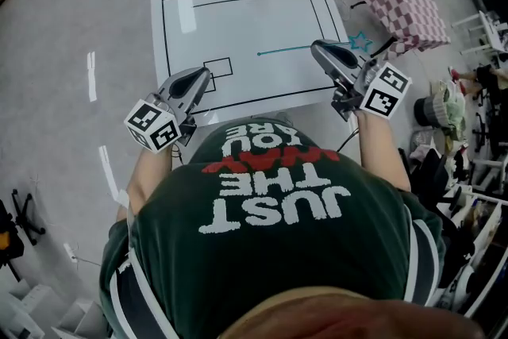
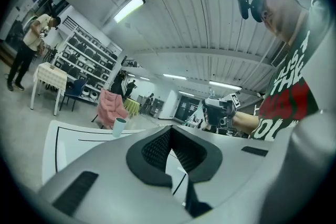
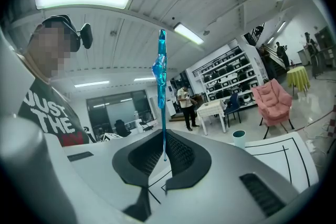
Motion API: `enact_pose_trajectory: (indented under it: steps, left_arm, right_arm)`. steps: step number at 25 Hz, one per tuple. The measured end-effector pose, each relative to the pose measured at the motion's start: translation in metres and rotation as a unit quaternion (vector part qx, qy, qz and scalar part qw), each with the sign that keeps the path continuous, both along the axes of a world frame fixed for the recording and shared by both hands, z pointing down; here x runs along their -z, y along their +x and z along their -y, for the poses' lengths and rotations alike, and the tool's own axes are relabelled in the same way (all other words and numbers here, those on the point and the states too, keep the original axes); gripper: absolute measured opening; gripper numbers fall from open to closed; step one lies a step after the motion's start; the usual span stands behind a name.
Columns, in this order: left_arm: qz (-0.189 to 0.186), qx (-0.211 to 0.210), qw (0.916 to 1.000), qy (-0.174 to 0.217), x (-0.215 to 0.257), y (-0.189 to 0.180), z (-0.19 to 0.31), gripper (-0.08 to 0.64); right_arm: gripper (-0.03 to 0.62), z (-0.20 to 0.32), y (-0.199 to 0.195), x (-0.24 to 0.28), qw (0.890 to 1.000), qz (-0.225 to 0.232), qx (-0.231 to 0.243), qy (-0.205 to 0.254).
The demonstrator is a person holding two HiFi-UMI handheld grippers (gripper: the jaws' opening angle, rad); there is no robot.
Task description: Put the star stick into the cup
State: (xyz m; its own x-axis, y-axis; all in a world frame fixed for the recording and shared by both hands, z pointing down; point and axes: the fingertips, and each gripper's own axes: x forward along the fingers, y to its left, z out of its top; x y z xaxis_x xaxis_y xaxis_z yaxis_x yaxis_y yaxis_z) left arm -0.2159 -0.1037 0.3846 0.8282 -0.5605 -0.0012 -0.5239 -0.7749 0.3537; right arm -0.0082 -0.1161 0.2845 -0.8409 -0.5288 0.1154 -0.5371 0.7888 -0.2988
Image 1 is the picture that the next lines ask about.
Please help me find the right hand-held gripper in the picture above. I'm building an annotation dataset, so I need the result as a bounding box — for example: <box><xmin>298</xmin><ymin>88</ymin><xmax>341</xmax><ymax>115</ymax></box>
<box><xmin>310</xmin><ymin>39</ymin><xmax>412</xmax><ymax>122</ymax></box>

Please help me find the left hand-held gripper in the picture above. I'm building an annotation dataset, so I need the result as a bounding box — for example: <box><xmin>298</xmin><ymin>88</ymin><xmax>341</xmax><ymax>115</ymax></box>
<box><xmin>124</xmin><ymin>67</ymin><xmax>211</xmax><ymax>152</ymax></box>

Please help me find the teal star stick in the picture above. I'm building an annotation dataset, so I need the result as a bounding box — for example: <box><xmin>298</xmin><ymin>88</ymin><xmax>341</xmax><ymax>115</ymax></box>
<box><xmin>256</xmin><ymin>30</ymin><xmax>375</xmax><ymax>57</ymax></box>

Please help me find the person's right forearm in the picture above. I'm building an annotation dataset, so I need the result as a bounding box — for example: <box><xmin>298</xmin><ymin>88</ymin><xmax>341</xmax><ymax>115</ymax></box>
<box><xmin>354</xmin><ymin>109</ymin><xmax>413</xmax><ymax>195</ymax></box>

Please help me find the person's left forearm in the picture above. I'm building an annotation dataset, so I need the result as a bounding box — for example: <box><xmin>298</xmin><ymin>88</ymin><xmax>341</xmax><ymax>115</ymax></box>
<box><xmin>125</xmin><ymin>144</ymin><xmax>176</xmax><ymax>220</ymax></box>

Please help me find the pink checkered box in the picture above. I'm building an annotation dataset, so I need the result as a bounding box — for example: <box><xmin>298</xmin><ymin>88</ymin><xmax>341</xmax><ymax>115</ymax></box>
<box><xmin>355</xmin><ymin>0</ymin><xmax>452</xmax><ymax>55</ymax></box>

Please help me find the black office chair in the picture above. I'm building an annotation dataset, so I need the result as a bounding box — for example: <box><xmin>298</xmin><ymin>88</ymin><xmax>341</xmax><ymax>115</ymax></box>
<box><xmin>415</xmin><ymin>148</ymin><xmax>466</xmax><ymax>228</ymax></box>

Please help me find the white metal rack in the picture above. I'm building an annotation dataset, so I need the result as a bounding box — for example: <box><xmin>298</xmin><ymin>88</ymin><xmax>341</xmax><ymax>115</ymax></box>
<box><xmin>451</xmin><ymin>9</ymin><xmax>508</xmax><ymax>57</ymax></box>

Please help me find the person's green printed shirt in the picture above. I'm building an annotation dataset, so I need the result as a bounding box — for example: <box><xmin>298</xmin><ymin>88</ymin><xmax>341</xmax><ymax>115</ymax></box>
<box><xmin>98</xmin><ymin>117</ymin><xmax>448</xmax><ymax>339</ymax></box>

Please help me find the black office chair base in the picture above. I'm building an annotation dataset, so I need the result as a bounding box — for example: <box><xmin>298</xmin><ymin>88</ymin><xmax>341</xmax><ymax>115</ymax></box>
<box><xmin>9</xmin><ymin>188</ymin><xmax>47</xmax><ymax>247</ymax></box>

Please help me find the white power strip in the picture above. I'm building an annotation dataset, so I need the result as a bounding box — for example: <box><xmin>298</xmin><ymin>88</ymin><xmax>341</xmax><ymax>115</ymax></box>
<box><xmin>63</xmin><ymin>242</ymin><xmax>79</xmax><ymax>264</ymax></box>

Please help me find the white shelf unit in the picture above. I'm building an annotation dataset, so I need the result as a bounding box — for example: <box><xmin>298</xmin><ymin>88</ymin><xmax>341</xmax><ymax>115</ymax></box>
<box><xmin>0</xmin><ymin>276</ymin><xmax>109</xmax><ymax>339</ymax></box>

